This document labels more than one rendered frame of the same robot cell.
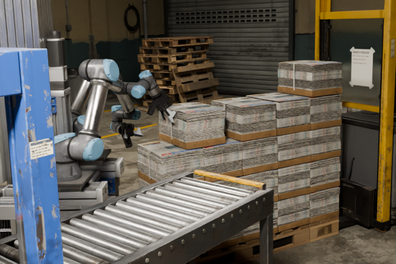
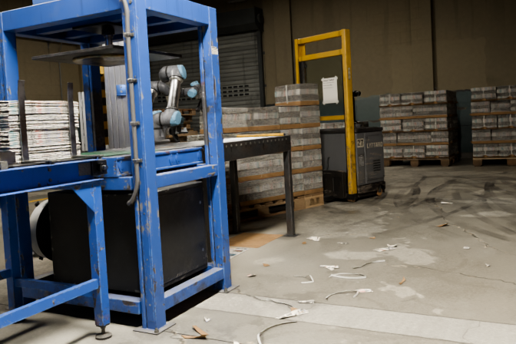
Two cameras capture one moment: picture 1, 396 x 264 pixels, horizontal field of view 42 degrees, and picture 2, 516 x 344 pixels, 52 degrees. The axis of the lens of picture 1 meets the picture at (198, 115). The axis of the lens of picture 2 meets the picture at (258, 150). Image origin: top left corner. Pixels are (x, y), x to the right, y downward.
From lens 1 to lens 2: 1.99 m
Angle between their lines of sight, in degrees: 14
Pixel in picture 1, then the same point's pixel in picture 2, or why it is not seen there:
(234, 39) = not seen: hidden behind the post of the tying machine
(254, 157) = not seen: hidden behind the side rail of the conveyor
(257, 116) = (267, 114)
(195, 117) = (229, 111)
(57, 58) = not seen: hidden behind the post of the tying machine
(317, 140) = (305, 135)
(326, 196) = (314, 176)
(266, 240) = (287, 166)
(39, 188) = (214, 67)
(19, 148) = (205, 50)
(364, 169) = (336, 163)
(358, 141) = (331, 144)
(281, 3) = (253, 80)
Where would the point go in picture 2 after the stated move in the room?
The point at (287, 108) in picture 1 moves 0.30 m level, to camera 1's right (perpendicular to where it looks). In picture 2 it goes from (285, 110) to (314, 109)
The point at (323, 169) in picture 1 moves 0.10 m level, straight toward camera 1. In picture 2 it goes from (311, 157) to (312, 157)
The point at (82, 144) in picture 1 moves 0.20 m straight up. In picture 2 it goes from (169, 114) to (167, 88)
